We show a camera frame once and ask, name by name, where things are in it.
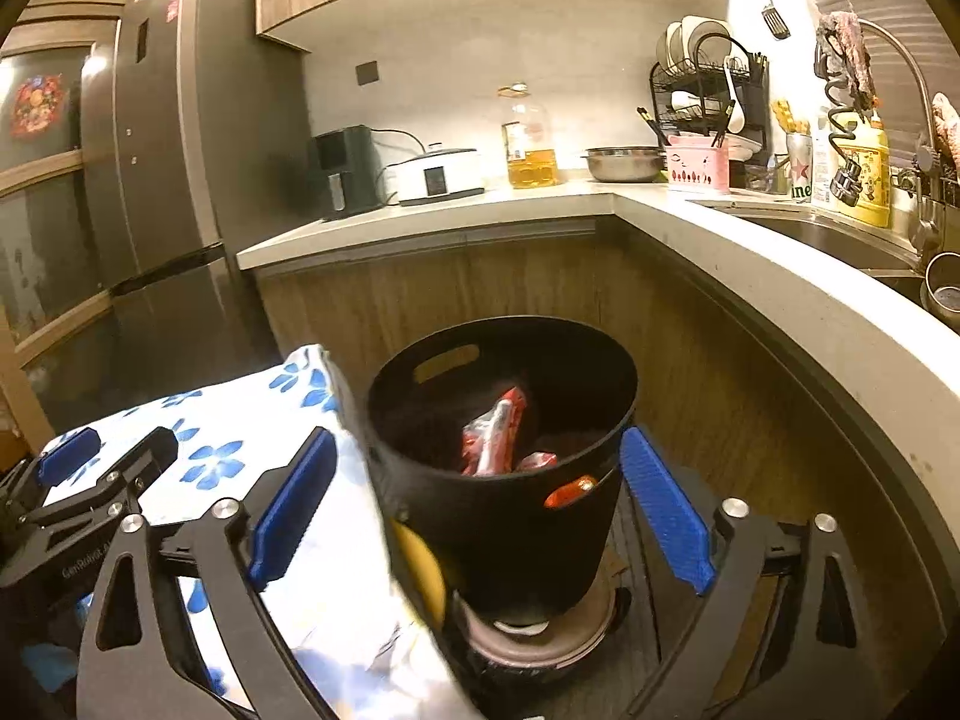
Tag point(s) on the floral blue white tablecloth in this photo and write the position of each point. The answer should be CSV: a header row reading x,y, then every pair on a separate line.
x,y
338,608

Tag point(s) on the white rice cooker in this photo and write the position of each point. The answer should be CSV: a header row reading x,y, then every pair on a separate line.
x,y
438,175

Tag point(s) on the pink utensil basket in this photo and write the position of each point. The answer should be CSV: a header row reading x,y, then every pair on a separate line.
x,y
694,162

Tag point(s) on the dark grey refrigerator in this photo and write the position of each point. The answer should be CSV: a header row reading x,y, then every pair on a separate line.
x,y
195,135

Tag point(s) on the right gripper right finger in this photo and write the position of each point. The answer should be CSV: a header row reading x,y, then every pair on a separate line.
x,y
814,658

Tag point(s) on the wooden lower cabinets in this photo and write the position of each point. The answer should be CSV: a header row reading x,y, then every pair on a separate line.
x,y
722,390

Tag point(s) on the green beer can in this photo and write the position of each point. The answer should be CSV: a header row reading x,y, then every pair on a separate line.
x,y
801,165

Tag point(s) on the pink cloth on faucet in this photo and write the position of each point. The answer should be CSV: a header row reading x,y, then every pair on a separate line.
x,y
840,47

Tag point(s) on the steel sink faucet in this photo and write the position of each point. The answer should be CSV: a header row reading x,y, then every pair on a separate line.
x,y
904,105

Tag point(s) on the white ladle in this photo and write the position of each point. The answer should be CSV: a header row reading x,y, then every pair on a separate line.
x,y
736,118

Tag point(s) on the black air fryer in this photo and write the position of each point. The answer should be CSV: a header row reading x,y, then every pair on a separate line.
x,y
345,172

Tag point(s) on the translucent red plastic bag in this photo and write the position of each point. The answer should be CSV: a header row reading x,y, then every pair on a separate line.
x,y
536,461

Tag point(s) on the yellow detergent bottle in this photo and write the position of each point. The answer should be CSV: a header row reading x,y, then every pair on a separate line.
x,y
870,149

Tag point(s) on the wooden glass door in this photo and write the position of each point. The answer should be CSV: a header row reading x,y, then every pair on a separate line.
x,y
60,341

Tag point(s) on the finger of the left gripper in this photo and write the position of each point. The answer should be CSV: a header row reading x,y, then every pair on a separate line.
x,y
117,489
25,486

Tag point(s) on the black dish rack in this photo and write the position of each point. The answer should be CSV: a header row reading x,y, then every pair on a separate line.
x,y
691,97

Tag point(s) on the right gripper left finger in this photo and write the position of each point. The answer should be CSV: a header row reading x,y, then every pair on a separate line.
x,y
139,656

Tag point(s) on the pink rubber glove hanging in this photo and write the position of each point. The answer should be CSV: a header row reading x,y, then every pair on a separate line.
x,y
947,125

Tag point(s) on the black round trash bin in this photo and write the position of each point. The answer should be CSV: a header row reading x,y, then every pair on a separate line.
x,y
523,547

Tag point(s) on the hanging black spatula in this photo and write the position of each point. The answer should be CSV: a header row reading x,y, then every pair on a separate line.
x,y
774,22

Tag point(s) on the red white snack wrapper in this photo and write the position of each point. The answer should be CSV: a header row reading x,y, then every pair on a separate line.
x,y
488,441

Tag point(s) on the cooking oil bottle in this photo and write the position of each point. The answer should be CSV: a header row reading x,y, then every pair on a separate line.
x,y
526,132

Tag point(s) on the steel cup in sink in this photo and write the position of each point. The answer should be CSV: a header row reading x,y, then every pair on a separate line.
x,y
940,295

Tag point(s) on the stainless steel bowl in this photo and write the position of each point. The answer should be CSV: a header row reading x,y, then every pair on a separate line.
x,y
625,164

